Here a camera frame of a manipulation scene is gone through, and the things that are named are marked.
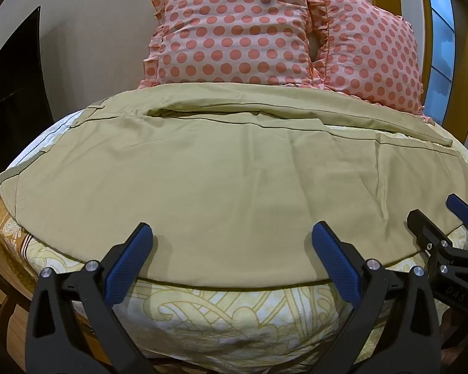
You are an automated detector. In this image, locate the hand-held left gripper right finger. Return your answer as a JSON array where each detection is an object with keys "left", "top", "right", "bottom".
[{"left": 311, "top": 221, "right": 441, "bottom": 374}]

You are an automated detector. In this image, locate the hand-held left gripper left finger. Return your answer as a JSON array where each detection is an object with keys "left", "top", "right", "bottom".
[{"left": 25, "top": 222, "right": 157, "bottom": 374}]

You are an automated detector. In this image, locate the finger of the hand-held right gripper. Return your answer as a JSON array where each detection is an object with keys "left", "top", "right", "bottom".
[
  {"left": 446, "top": 194, "right": 468, "bottom": 230},
  {"left": 407, "top": 209, "right": 460, "bottom": 261}
]

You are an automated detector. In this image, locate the olive green sheet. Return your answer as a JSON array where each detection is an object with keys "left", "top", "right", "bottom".
[{"left": 0, "top": 82, "right": 468, "bottom": 293}]

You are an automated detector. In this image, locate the white yellow patterned mattress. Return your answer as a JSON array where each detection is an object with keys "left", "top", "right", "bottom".
[{"left": 0, "top": 108, "right": 468, "bottom": 372}]

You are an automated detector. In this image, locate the yellow framed window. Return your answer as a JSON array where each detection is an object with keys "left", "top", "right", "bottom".
[{"left": 368, "top": 0, "right": 468, "bottom": 146}]

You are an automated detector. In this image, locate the pink polka dot pillow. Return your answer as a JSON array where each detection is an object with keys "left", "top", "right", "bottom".
[
  {"left": 137, "top": 0, "right": 325, "bottom": 89},
  {"left": 307, "top": 0, "right": 437, "bottom": 125}
]

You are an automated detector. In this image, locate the wooden bed frame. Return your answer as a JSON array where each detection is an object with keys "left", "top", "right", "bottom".
[{"left": 0, "top": 221, "right": 40, "bottom": 359}]

